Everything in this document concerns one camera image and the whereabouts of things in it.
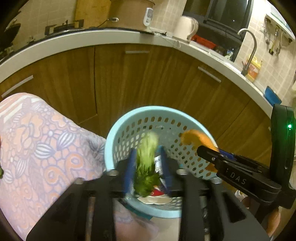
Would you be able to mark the steel kitchen faucet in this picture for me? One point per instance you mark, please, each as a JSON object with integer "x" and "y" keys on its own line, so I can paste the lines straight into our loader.
{"x": 254, "y": 46}

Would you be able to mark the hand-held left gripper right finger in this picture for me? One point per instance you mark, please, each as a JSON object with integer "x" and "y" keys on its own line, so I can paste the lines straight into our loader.
{"x": 165, "y": 169}

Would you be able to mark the white digital timer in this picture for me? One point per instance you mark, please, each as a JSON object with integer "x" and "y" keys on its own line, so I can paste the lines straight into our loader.
{"x": 148, "y": 16}

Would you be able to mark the red tray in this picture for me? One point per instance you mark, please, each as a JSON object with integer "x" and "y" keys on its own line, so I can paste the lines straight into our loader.
{"x": 203, "y": 41}

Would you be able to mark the wooden base cabinet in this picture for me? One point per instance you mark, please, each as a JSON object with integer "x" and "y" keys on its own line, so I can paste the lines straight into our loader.
{"x": 138, "y": 76}

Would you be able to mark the green leafy vegetable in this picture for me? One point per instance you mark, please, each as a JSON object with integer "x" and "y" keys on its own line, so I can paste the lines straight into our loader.
{"x": 145, "y": 162}

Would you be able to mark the pink floral blanket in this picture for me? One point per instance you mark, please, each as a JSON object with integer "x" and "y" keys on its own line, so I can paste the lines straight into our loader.
{"x": 46, "y": 150}

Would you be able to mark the black wok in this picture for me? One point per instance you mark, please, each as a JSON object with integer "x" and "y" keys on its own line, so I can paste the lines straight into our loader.
{"x": 10, "y": 34}

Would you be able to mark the dark window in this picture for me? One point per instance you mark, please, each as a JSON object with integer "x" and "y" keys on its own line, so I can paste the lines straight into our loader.
{"x": 226, "y": 14}

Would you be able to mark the light blue plastic basket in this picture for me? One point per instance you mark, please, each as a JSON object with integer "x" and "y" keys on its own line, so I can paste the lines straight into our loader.
{"x": 120, "y": 129}

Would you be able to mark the orange carrot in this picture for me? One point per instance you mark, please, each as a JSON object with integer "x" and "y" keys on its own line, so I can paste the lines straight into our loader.
{"x": 196, "y": 138}

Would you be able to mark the yellow detergent bottle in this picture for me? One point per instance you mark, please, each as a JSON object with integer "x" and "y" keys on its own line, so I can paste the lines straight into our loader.
{"x": 253, "y": 70}

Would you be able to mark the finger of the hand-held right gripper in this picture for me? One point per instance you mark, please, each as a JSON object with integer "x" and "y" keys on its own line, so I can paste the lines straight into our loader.
{"x": 235, "y": 177}
{"x": 226, "y": 155}

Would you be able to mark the white water heater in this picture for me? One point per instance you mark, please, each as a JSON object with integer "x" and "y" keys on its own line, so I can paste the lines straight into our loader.
{"x": 281, "y": 26}

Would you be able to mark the bamboo cutting board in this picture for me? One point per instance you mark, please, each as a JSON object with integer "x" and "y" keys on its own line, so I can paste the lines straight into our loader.
{"x": 92, "y": 11}

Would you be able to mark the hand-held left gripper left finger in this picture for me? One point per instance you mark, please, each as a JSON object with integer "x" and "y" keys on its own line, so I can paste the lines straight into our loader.
{"x": 128, "y": 171}

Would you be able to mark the yellow black hanging tool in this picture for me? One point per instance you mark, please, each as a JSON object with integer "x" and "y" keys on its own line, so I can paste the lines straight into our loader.
{"x": 271, "y": 49}

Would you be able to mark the black gas stove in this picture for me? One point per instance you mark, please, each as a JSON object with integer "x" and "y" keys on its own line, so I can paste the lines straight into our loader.
{"x": 62, "y": 29}

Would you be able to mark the white electric kettle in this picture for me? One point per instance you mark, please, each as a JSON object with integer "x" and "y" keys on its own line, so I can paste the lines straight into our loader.
{"x": 183, "y": 27}

